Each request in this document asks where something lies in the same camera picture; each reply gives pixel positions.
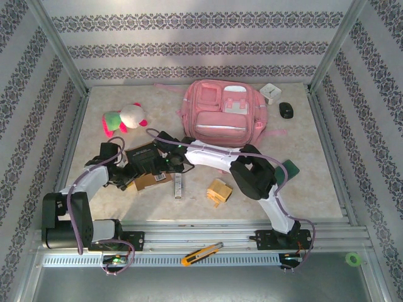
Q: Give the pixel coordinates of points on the black and brown box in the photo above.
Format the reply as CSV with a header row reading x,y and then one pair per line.
x,y
148,184

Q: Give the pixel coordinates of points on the silver rectangular bar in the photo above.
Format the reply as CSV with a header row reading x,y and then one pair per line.
x,y
178,188

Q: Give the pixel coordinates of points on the white green pink plush toy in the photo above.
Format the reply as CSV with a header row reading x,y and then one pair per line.
x,y
132,114

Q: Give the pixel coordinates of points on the pink school backpack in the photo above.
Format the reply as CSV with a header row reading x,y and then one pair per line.
x,y
220,122

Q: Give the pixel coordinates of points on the yellow wooden block toy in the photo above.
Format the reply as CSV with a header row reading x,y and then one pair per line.
x,y
222,190

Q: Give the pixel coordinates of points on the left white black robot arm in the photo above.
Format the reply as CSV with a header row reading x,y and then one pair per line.
x,y
94,179

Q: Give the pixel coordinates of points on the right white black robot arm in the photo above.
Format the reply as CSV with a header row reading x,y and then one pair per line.
x,y
207,155

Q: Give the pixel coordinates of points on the small circuit board green light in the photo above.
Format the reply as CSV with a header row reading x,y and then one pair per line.
x,y
291,258
115,260

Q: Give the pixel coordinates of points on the yellow black utility knife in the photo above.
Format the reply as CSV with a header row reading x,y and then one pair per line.
x,y
201,253

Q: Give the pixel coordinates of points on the white square alarm clock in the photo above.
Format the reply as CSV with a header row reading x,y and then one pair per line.
x,y
270,92

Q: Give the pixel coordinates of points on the black computer mouse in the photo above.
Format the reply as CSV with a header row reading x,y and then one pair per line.
x,y
286,110

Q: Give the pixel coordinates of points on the green tape roll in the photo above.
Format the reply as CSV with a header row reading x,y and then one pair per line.
x,y
347,259

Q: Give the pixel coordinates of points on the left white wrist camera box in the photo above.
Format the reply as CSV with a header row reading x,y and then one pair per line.
x,y
121,162

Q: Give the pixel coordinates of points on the aluminium side rail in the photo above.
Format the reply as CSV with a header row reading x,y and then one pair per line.
x,y
78,126
324,132

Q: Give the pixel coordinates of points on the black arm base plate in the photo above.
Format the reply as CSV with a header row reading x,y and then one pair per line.
x,y
137,239
267,240

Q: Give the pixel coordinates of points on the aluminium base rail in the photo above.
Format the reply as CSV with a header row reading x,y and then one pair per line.
x,y
195,234

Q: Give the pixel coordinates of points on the aluminium corner post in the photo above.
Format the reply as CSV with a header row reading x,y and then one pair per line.
x,y
331,53
64,53

